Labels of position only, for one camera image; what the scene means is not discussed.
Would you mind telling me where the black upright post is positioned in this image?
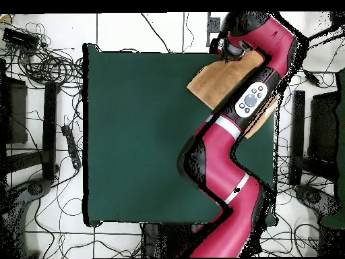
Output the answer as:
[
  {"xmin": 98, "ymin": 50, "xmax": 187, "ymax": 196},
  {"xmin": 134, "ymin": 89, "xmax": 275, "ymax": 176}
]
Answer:
[
  {"xmin": 42, "ymin": 82, "xmax": 59, "ymax": 181},
  {"xmin": 289, "ymin": 90, "xmax": 306, "ymax": 185}
]

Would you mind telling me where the tan terry towel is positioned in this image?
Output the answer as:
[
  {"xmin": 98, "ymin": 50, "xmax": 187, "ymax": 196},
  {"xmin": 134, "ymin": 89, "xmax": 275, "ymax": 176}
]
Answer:
[{"xmin": 186, "ymin": 50, "xmax": 278, "ymax": 140}]

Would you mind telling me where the black cable with inline adapter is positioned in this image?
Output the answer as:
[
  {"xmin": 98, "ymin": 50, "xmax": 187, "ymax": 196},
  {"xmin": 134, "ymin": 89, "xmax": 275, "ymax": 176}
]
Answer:
[{"xmin": 303, "ymin": 40, "xmax": 338, "ymax": 88}]

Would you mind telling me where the dark curved stand base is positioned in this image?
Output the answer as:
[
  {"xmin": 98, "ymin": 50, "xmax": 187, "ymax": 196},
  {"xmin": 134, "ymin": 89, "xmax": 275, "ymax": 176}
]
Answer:
[
  {"xmin": 0, "ymin": 177, "xmax": 53, "ymax": 258},
  {"xmin": 293, "ymin": 184, "xmax": 340, "ymax": 217}
]

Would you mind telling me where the dark flat panel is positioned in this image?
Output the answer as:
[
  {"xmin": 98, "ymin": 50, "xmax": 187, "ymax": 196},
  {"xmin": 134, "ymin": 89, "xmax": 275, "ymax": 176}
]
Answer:
[
  {"xmin": 307, "ymin": 91, "xmax": 340, "ymax": 163},
  {"xmin": 0, "ymin": 76, "xmax": 28, "ymax": 145}
]

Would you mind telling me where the black horizontal beam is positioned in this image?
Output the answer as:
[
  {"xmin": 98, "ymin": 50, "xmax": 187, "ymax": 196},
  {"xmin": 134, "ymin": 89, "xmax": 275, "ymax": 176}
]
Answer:
[
  {"xmin": 290, "ymin": 155, "xmax": 338, "ymax": 180},
  {"xmin": 0, "ymin": 150, "xmax": 45, "ymax": 174}
]

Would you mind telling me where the long black cable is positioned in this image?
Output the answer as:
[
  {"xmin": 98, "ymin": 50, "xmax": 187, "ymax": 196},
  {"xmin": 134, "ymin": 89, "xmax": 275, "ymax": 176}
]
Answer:
[{"xmin": 140, "ymin": 12, "xmax": 173, "ymax": 54}]

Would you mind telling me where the black power strip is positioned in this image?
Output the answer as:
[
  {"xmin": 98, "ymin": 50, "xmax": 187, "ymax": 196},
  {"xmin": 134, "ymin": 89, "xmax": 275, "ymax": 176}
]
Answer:
[{"xmin": 61, "ymin": 124, "xmax": 82, "ymax": 170}]

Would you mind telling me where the black rod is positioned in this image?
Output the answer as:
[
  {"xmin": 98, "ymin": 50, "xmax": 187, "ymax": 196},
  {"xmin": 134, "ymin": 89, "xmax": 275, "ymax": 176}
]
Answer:
[{"xmin": 307, "ymin": 24, "xmax": 345, "ymax": 41}]

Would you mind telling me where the black cable tangle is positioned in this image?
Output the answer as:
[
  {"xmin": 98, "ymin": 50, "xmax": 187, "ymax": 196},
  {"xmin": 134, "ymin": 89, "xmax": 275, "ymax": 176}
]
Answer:
[
  {"xmin": 0, "ymin": 22, "xmax": 84, "ymax": 90},
  {"xmin": 258, "ymin": 215, "xmax": 320, "ymax": 257}
]

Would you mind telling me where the dark green table cloth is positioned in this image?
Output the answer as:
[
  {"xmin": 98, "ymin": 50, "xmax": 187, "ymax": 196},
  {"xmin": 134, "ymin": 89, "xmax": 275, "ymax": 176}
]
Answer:
[{"xmin": 82, "ymin": 42, "xmax": 278, "ymax": 228}]

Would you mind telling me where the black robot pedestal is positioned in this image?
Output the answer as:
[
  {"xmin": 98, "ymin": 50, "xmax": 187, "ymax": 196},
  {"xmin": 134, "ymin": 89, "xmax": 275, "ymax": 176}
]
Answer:
[{"xmin": 141, "ymin": 222, "xmax": 200, "ymax": 258}]

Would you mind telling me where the grey square floor frame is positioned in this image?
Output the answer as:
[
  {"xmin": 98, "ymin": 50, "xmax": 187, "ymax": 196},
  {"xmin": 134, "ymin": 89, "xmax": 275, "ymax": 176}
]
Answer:
[{"xmin": 206, "ymin": 11, "xmax": 222, "ymax": 48}]

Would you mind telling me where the black adapter box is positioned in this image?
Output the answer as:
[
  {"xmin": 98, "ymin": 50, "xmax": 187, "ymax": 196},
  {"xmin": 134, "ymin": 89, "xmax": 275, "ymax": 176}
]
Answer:
[{"xmin": 2, "ymin": 27, "xmax": 40, "ymax": 51}]

